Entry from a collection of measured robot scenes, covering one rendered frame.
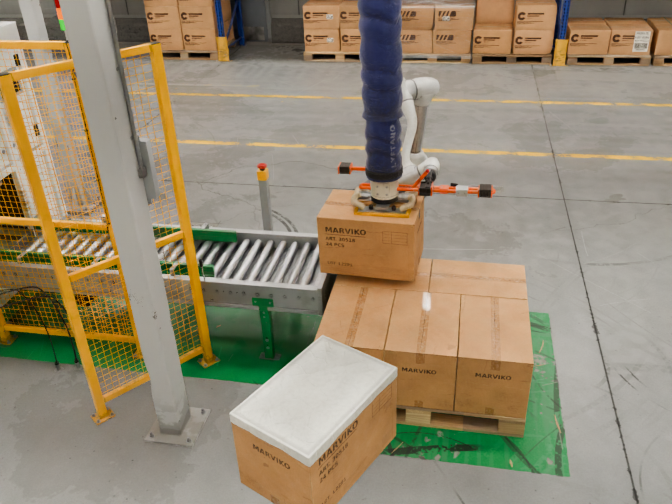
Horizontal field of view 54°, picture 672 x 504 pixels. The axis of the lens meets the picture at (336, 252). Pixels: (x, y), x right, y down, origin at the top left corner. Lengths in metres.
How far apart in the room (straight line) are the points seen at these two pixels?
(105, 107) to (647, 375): 3.54
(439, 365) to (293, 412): 1.27
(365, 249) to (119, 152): 1.64
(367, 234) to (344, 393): 1.49
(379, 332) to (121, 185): 1.63
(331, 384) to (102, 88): 1.58
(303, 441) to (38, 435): 2.24
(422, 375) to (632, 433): 1.26
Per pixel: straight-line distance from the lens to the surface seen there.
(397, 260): 4.06
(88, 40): 3.05
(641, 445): 4.23
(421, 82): 4.54
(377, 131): 3.83
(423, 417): 4.01
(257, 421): 2.67
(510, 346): 3.80
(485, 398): 3.88
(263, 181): 4.77
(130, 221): 3.32
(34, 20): 6.47
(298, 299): 4.18
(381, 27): 3.66
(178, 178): 3.89
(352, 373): 2.84
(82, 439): 4.32
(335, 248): 4.12
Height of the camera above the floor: 2.89
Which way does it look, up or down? 31 degrees down
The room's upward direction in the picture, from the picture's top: 2 degrees counter-clockwise
